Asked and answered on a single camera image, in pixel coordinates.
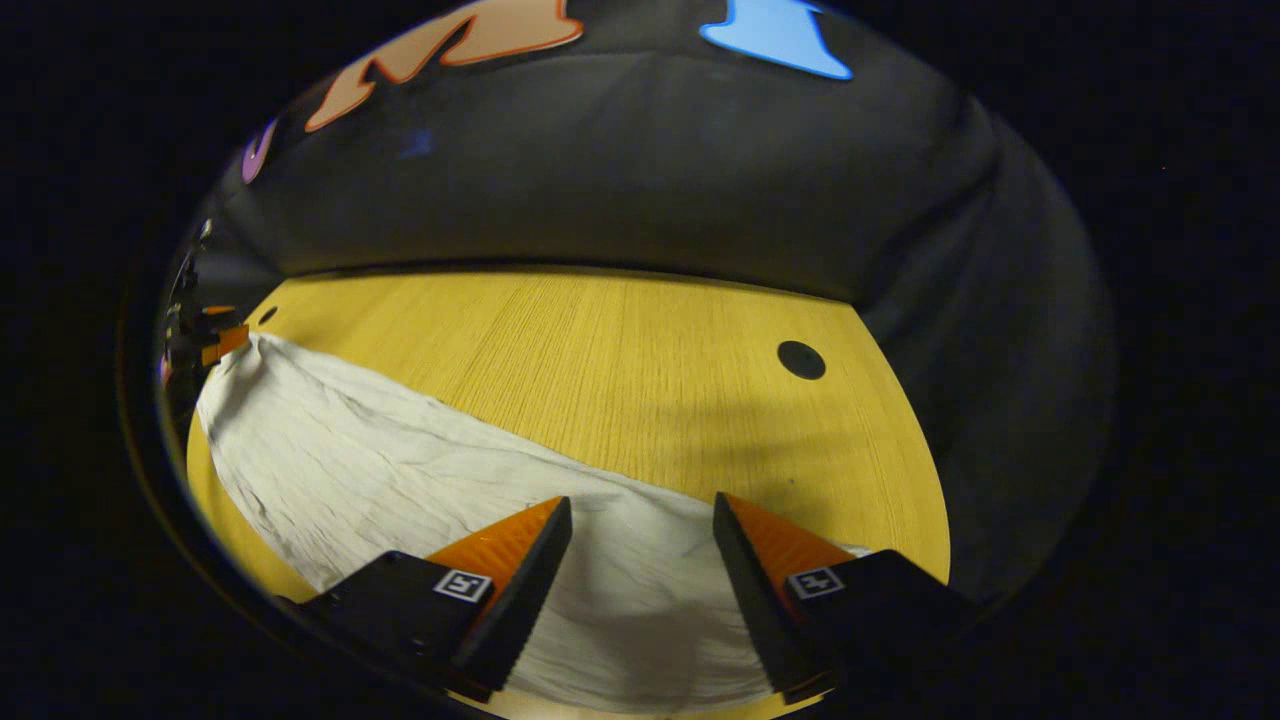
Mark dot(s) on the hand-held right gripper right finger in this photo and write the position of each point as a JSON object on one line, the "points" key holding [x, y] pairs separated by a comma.
{"points": [[750, 600]]}

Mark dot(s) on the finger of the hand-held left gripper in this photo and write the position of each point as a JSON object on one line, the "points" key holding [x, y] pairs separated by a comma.
{"points": [[225, 338]]}

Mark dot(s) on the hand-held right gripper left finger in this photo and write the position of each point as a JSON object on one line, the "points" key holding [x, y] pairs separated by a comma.
{"points": [[530, 590]]}

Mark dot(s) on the black backdrop cloth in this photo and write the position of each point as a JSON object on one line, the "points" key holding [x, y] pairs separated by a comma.
{"points": [[650, 170]]}

